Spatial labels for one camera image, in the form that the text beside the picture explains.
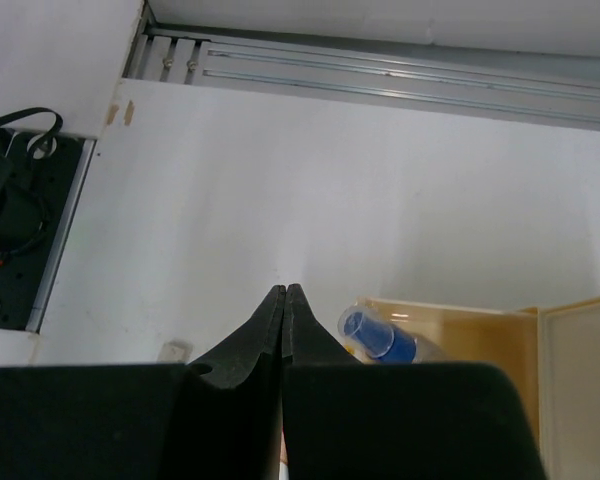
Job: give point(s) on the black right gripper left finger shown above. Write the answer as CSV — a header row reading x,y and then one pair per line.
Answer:
x,y
214,418

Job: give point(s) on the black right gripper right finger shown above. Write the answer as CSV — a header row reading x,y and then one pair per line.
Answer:
x,y
343,419

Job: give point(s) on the small blue cap bottle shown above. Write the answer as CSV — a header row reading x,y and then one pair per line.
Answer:
x,y
384,342

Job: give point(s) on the small beige eraser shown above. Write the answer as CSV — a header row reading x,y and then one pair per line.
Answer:
x,y
175,352

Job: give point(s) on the cream wooden drawer cabinet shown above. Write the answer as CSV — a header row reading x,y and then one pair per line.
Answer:
x,y
551,355

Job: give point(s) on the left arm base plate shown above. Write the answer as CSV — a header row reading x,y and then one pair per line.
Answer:
x,y
41,175

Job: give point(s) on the aluminium rail frame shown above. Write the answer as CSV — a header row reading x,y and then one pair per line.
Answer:
x,y
532,88

